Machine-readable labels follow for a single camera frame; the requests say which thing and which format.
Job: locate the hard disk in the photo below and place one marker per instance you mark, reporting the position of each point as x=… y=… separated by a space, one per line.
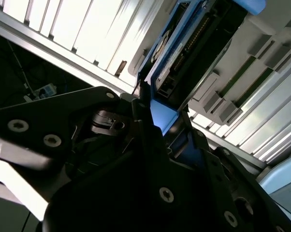
x=163 y=113

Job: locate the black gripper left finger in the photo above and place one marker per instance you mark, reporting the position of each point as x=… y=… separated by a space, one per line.
x=34 y=116

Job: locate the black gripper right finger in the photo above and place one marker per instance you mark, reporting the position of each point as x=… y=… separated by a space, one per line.
x=218 y=164

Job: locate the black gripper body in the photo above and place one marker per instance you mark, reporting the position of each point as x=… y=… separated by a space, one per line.
x=126 y=205

